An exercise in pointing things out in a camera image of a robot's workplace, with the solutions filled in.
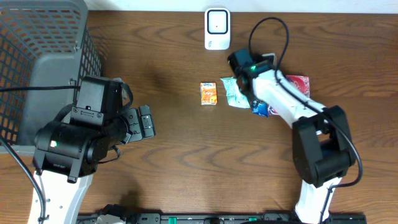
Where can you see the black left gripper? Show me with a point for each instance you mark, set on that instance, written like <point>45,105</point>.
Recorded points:
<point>140,123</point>

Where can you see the orange white Kleenex tissue pack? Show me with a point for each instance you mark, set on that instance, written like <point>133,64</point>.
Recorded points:
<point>208,93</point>

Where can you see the mint green wipes packet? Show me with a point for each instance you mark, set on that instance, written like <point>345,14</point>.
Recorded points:
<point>233,95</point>

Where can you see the blue Oreo cookie pack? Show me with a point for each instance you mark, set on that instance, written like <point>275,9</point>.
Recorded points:
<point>260,108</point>

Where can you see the red purple snack box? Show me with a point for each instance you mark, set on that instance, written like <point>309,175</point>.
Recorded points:
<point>302,83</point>

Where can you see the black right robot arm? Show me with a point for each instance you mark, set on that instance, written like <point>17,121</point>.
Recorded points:
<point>321,142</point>

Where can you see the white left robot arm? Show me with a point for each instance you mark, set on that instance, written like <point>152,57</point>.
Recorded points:
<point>69,149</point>

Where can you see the white barcode scanner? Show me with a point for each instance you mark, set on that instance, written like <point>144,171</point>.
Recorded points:
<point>217,29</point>

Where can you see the dark grey plastic basket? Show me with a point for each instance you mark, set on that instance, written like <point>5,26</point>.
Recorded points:
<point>46,50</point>

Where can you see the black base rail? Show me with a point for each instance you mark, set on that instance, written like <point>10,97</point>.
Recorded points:
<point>156,218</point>

